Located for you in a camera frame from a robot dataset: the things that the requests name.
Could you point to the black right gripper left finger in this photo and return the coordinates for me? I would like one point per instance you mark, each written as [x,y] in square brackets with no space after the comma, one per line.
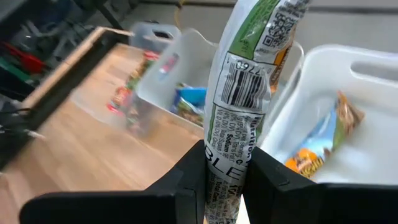
[174,202]

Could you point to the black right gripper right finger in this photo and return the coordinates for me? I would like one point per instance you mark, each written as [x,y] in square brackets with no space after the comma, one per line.
[295,202]

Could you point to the green shelf item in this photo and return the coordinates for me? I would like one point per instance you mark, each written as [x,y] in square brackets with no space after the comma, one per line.
[9,70]

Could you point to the orange Chewy granola bar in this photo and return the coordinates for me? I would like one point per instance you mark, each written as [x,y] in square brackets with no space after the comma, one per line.
[314,146]
[239,93]

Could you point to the red shelf item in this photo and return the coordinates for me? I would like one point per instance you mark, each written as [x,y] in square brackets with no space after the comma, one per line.
[28,60]

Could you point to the grey plastic bin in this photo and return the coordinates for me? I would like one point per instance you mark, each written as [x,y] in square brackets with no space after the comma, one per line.
[161,77]

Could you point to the clear plastic bin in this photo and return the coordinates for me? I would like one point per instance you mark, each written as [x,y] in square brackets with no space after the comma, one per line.
[140,40]

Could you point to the white plastic bin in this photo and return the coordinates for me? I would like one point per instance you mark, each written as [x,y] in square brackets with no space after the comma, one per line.
[367,149]

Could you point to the black metal table frame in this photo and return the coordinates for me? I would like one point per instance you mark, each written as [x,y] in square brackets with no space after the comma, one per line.
[59,93]

